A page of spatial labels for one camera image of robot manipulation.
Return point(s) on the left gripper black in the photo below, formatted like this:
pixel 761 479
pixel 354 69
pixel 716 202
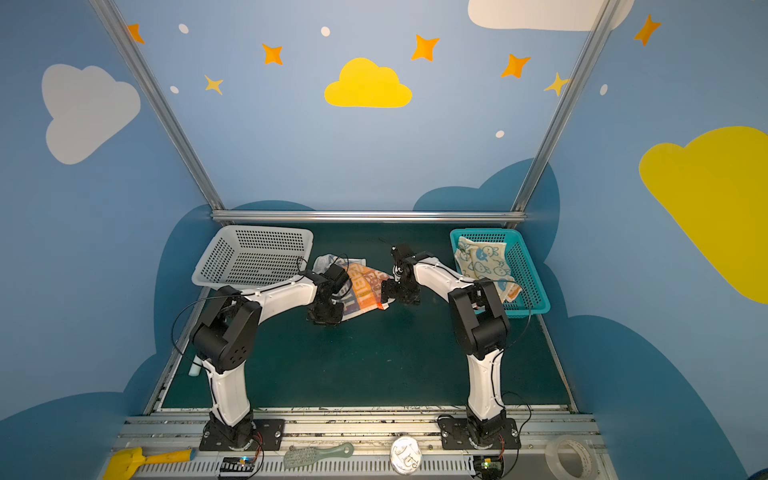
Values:
pixel 327 306

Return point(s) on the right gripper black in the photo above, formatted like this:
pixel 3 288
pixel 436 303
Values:
pixel 405 288

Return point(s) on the rabbit letter striped towel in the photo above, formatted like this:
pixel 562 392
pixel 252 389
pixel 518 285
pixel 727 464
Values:
pixel 363 292

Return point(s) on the white perforated plastic basket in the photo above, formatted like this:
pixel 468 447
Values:
pixel 245 256

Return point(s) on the teal perforated plastic basket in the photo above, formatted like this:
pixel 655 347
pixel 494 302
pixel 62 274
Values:
pixel 532 300

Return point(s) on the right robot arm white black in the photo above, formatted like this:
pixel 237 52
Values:
pixel 480 323

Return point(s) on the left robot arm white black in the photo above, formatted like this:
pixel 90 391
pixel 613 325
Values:
pixel 225 333

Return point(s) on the bunny face pattern towel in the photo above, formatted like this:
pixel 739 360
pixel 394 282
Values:
pixel 478 260

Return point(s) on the light blue plastic spoon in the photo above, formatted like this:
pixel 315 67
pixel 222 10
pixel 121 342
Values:
pixel 195 368

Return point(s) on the pale green hair brush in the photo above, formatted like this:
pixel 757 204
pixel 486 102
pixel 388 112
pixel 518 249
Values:
pixel 296 458

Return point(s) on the round silver tin lid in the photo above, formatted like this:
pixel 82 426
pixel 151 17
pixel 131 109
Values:
pixel 405 455

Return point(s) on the left small circuit board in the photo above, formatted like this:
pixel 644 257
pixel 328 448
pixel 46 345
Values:
pixel 238 467

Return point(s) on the small circuit board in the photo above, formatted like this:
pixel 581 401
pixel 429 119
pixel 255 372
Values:
pixel 238 467
pixel 487 468

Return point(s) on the right small circuit board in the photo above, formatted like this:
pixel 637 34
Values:
pixel 487 468

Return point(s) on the clear tape roll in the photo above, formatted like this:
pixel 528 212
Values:
pixel 568 458

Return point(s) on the yellow toy shovel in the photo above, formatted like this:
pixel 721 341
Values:
pixel 125 463

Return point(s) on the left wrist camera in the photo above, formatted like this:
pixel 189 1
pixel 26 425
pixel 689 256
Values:
pixel 338 278

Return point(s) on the aluminium frame back rail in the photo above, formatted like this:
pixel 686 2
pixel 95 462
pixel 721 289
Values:
pixel 256 216

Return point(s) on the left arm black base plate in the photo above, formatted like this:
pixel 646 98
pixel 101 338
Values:
pixel 247 435

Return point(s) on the aluminium front rail bed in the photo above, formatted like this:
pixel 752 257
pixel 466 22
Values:
pixel 371 430

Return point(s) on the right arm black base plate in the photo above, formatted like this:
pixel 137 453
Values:
pixel 457 433

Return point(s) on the aluminium frame right post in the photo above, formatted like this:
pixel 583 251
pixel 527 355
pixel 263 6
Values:
pixel 580 74

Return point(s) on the aluminium frame post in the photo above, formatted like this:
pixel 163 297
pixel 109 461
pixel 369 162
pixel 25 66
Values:
pixel 580 74
pixel 114 24

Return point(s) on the aluminium frame left post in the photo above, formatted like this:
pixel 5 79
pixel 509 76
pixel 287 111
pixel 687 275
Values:
pixel 114 24

